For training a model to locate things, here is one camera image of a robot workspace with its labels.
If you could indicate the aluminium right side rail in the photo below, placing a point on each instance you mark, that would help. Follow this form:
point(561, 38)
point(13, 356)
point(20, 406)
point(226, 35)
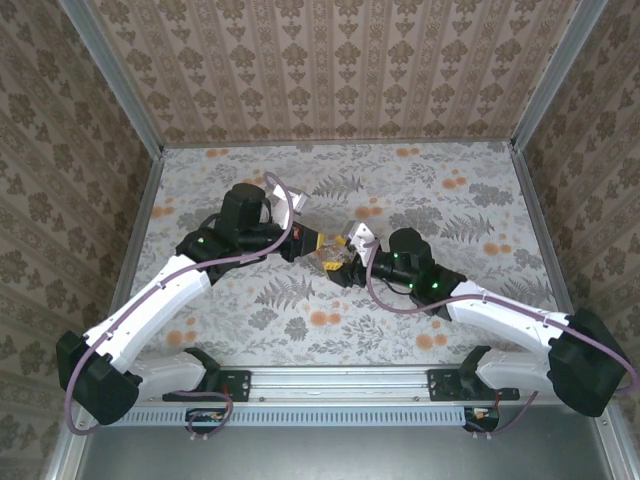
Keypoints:
point(535, 210)

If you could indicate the black mount plate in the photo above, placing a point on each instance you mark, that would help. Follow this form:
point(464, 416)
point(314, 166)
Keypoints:
point(237, 382)
point(442, 385)

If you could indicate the aluminium left side rail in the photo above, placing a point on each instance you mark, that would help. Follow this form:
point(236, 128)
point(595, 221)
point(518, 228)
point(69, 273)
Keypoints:
point(142, 220)

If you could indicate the black right mount plate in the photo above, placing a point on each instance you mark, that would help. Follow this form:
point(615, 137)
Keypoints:
point(442, 385)

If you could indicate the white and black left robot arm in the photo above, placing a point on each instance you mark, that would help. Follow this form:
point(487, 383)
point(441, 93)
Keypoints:
point(150, 305)

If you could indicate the aluminium right frame post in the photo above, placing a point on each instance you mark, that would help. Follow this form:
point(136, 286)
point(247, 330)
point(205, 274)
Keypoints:
point(555, 75)

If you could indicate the floral patterned table cover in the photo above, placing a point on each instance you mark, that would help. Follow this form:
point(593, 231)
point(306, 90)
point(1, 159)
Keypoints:
point(400, 175)

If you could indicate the grey metal panel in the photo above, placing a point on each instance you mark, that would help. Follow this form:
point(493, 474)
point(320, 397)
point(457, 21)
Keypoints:
point(325, 455)

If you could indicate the aluminium left frame post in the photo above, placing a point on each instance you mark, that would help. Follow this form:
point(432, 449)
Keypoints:
point(110, 75)

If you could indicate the aluminium frame post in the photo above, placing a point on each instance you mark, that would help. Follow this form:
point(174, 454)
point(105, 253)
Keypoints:
point(110, 75)
point(555, 75)

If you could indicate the controller board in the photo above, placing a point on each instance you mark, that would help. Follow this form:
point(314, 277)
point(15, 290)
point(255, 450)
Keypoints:
point(482, 417)
point(205, 417)

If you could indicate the right controller board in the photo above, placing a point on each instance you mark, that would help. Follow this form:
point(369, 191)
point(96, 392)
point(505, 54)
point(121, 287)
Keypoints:
point(482, 417)

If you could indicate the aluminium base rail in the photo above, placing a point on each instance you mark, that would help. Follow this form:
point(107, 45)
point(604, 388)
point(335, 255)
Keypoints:
point(340, 382)

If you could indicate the metal keyring with keys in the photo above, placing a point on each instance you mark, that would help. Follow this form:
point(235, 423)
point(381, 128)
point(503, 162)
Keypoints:
point(331, 253)

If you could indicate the black left mount plate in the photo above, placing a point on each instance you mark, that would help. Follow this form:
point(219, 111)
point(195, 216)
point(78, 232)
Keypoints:
point(237, 382)

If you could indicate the left controller board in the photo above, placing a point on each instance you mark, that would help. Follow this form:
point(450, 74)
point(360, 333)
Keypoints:
point(205, 417)

